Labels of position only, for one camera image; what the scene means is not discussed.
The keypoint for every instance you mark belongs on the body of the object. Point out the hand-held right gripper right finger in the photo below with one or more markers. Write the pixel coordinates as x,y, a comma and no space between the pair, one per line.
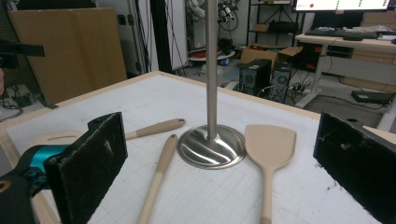
358,161

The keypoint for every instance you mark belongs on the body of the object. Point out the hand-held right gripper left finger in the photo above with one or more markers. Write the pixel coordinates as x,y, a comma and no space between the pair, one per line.
87,168

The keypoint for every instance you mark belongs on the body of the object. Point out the beige skimmer spoon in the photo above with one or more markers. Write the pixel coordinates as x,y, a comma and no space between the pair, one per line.
162,168

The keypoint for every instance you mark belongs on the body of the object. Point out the beige slotted spatula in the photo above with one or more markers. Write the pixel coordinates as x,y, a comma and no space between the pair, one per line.
155,127

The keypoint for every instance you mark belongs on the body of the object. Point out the beige solid spatula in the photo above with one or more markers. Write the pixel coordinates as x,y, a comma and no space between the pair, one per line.
269,143

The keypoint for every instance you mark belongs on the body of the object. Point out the stainless steel utensil stand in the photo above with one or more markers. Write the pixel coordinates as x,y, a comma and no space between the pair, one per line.
211,62

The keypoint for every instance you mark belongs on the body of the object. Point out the brown board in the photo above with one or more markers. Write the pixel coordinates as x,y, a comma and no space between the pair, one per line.
68,53

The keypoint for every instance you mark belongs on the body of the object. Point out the flat black device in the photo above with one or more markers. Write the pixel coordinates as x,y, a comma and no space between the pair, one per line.
372,97

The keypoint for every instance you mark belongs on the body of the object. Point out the white desk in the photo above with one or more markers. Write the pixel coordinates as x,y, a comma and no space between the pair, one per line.
320,62

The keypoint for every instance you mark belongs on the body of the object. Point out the black keyboard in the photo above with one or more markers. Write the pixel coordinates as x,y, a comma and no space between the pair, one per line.
339,33

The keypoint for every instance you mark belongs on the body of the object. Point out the black computer tower with sticker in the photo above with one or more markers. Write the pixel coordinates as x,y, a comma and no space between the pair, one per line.
253,79

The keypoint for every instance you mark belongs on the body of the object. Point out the white grid mat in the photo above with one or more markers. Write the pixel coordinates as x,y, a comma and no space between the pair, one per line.
218,193

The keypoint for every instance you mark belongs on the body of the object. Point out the low open cardboard box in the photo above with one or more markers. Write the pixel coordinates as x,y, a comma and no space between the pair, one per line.
258,54

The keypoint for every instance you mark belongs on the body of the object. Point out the black shelf rack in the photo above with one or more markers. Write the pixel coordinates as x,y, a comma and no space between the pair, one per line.
280,28

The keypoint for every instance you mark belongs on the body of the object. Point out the white panel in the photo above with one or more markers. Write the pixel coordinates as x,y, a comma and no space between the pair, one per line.
177,34

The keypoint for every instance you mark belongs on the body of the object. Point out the computer monitor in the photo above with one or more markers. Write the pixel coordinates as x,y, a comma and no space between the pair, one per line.
342,4

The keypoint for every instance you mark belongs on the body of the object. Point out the round white table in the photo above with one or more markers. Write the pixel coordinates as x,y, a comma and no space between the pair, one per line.
211,56

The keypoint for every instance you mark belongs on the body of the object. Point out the black metal frame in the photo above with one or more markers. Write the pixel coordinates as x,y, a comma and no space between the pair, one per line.
161,34

